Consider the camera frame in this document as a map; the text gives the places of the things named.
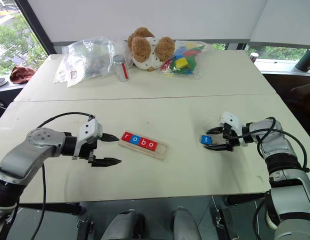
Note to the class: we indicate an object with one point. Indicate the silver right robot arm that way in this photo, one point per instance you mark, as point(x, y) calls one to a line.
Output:
point(282, 150)

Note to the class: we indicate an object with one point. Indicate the black table frame bar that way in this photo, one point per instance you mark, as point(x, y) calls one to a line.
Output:
point(245, 198)
point(57, 208)

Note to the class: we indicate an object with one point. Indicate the red letter tile o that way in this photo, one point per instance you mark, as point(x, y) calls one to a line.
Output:
point(151, 146)

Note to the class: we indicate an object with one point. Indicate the blue letter tile t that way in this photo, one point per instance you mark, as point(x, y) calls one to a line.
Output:
point(206, 139)

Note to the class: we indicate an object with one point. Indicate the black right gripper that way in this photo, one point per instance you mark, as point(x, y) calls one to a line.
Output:
point(233, 142)

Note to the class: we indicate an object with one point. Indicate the white sneaker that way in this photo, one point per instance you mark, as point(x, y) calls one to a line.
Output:
point(271, 221)

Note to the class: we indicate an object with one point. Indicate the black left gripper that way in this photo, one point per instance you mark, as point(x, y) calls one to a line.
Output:
point(87, 152)

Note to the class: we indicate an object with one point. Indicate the clear plastic bag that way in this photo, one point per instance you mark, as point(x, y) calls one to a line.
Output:
point(85, 60)

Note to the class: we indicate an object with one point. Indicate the blue letter tile o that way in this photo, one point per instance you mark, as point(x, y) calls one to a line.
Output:
point(134, 139)

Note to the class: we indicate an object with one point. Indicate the wooden letter tile tray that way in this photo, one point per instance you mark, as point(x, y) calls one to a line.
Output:
point(160, 152)

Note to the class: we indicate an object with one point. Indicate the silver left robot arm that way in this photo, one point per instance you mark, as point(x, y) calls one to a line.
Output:
point(17, 160)

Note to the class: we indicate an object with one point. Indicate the red letter tile r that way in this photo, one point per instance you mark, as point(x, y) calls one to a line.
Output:
point(126, 137)

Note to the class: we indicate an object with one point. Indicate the bag of colourful wooden blocks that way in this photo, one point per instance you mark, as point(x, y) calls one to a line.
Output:
point(183, 62)

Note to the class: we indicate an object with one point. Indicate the red-brown cloth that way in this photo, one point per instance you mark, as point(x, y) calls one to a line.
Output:
point(22, 74)

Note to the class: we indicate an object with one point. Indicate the brown chair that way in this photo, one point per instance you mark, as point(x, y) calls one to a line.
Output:
point(305, 91)

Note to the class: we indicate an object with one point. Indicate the dark green tumbler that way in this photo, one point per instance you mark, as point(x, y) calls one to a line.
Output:
point(305, 60)

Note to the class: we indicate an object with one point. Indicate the small dark can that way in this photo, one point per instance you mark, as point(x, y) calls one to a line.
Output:
point(254, 57)

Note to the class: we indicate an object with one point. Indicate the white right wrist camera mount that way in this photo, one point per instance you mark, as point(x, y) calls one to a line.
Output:
point(231, 118)

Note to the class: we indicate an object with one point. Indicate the clear jar with silver lid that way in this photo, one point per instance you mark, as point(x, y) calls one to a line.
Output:
point(120, 70)

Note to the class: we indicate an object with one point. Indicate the dark grey rounded shape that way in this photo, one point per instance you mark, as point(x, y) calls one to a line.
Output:
point(185, 225)
point(122, 225)

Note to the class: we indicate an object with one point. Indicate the brown and white plush bear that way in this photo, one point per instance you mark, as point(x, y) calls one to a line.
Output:
point(145, 55)

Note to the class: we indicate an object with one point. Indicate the red letter tile b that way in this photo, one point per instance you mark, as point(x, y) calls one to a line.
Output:
point(143, 143)

